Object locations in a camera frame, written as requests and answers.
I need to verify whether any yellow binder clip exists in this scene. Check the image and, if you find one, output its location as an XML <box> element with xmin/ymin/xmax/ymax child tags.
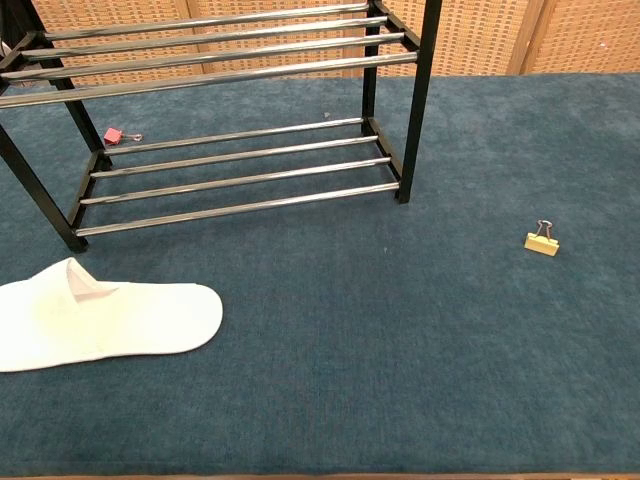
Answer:
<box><xmin>523</xmin><ymin>219</ymin><xmax>562</xmax><ymax>258</ymax></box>

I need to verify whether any blue carpet table cover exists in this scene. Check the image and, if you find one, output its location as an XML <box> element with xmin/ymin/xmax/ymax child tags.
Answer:
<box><xmin>0</xmin><ymin>72</ymin><xmax>640</xmax><ymax>479</ymax></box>

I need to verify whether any woven bamboo folding screen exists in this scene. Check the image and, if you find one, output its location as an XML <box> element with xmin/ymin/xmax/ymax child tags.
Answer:
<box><xmin>29</xmin><ymin>0</ymin><xmax>640</xmax><ymax>90</ymax></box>

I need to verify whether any pink binder clip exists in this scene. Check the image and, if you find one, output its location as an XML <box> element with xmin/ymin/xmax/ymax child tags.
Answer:
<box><xmin>103</xmin><ymin>127</ymin><xmax>145</xmax><ymax>148</ymax></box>

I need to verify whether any black chrome-bar shoe rack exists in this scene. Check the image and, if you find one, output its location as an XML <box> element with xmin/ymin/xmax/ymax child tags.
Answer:
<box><xmin>0</xmin><ymin>0</ymin><xmax>444</xmax><ymax>253</ymax></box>

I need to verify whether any white slipper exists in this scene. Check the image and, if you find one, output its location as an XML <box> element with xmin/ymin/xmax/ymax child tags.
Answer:
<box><xmin>0</xmin><ymin>257</ymin><xmax>224</xmax><ymax>374</ymax></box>

